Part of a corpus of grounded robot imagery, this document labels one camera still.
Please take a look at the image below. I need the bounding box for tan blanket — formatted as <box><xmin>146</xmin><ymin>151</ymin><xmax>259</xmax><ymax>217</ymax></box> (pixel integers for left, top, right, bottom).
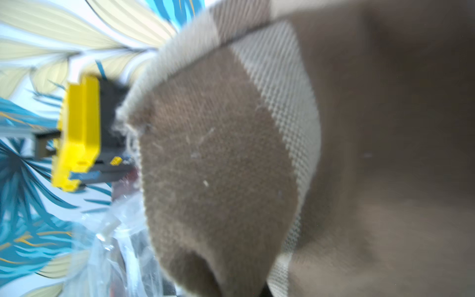
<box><xmin>116</xmin><ymin>1</ymin><xmax>475</xmax><ymax>297</ymax></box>

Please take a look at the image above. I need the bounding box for clear plastic vacuum bag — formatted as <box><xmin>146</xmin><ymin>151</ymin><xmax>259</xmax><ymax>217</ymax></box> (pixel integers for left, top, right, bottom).
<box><xmin>63</xmin><ymin>192</ymin><xmax>181</xmax><ymax>297</ymax></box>

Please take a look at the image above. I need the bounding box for yellow black toolbox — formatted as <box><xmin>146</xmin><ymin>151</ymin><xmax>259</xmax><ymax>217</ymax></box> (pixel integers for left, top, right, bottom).
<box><xmin>34</xmin><ymin>75</ymin><xmax>134</xmax><ymax>193</ymax></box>

